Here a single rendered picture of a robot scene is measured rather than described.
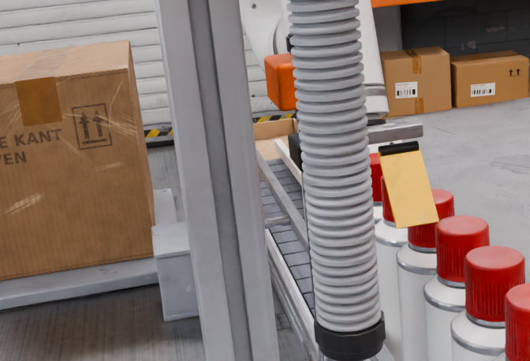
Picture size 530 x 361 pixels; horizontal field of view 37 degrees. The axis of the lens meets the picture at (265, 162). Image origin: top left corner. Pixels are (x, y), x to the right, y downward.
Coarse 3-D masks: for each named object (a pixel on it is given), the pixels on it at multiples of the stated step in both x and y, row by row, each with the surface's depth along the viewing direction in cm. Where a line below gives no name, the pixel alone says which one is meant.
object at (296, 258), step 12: (276, 168) 134; (288, 168) 133; (288, 180) 127; (264, 192) 123; (288, 192) 122; (300, 192) 121; (264, 204) 117; (276, 204) 117; (300, 204) 116; (264, 216) 113; (276, 216) 112; (276, 228) 108; (288, 228) 107; (276, 240) 103; (288, 240) 103; (288, 252) 99; (300, 252) 99; (288, 264) 96; (300, 264) 96; (300, 276) 92; (300, 288) 89; (312, 300) 86; (312, 312) 83
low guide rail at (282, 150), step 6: (276, 144) 137; (282, 144) 135; (276, 150) 138; (282, 150) 132; (288, 150) 131; (282, 156) 132; (288, 156) 128; (288, 162) 127; (294, 168) 122; (294, 174) 123; (300, 174) 118; (300, 180) 119
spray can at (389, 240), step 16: (384, 192) 60; (384, 208) 60; (384, 224) 61; (384, 240) 59; (400, 240) 59; (384, 256) 60; (384, 272) 60; (384, 288) 61; (384, 304) 61; (400, 320) 61; (400, 336) 61; (400, 352) 62
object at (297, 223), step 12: (264, 168) 107; (264, 180) 105; (276, 180) 101; (276, 192) 97; (288, 204) 92; (300, 216) 88; (300, 228) 85; (300, 240) 84; (384, 348) 59; (372, 360) 60; (384, 360) 58
